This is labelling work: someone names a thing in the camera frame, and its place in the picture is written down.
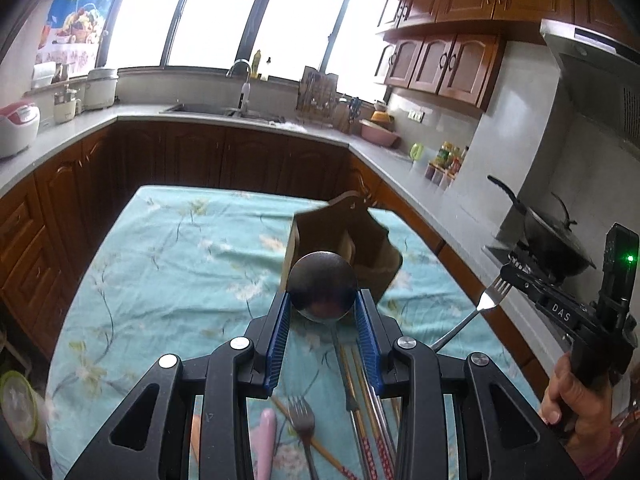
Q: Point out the steel range hood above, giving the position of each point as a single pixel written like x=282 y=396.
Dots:
x=601 y=75

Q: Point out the white red rice cooker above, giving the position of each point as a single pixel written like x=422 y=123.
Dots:
x=19 y=125

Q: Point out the yellow bottle on sill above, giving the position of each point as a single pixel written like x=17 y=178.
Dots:
x=254 y=65

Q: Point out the lower wooden base cabinets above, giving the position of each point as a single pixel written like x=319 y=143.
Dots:
x=54 y=218

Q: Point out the upper wooden wall cabinets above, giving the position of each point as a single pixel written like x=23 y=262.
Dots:
x=454 y=48

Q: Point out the white electric pot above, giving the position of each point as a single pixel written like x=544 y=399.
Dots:
x=100 y=88

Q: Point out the pink handled butter knife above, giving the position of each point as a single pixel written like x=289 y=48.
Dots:
x=265 y=441

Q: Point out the black wok with lid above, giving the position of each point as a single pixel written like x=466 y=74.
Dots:
x=550 y=241

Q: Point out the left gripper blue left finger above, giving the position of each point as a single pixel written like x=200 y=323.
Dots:
x=275 y=335

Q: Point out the orange handled small fork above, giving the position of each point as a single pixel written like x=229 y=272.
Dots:
x=195 y=438

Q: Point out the green cup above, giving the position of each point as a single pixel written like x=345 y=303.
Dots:
x=416 y=151

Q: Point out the small cream appliance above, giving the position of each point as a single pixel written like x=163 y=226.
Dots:
x=65 y=105

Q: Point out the black metal ladle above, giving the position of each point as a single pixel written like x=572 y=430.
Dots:
x=322 y=287

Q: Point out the spice jar group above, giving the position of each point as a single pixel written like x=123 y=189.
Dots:
x=443 y=169

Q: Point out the fruit poster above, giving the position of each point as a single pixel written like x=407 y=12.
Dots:
x=72 y=34

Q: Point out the wooden utensil caddy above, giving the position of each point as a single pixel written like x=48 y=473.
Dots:
x=346 y=227

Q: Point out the person's right hand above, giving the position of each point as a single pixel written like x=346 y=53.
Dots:
x=592 y=408

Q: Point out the wooden chopstick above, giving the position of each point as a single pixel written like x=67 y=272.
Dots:
x=315 y=443

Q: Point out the teal floral tablecloth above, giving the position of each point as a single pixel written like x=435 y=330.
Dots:
x=184 y=270

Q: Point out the pink plastic basin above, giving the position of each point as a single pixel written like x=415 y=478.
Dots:
x=377 y=135

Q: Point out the silver metal fork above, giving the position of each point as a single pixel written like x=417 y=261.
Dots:
x=489 y=299

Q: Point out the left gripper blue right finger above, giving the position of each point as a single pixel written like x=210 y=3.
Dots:
x=368 y=323

